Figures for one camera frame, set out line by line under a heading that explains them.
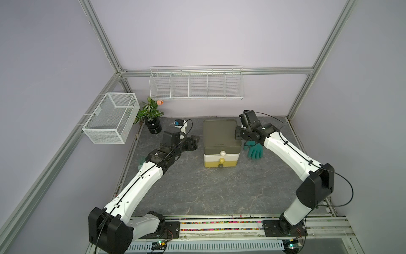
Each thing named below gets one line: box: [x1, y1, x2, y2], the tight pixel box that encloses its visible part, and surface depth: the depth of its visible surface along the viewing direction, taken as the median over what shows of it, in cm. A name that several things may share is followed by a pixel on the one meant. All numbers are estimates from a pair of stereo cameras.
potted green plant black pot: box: [133, 96, 164, 134], surface depth 96 cm
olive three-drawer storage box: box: [203, 119, 242, 169], surface depth 87 cm
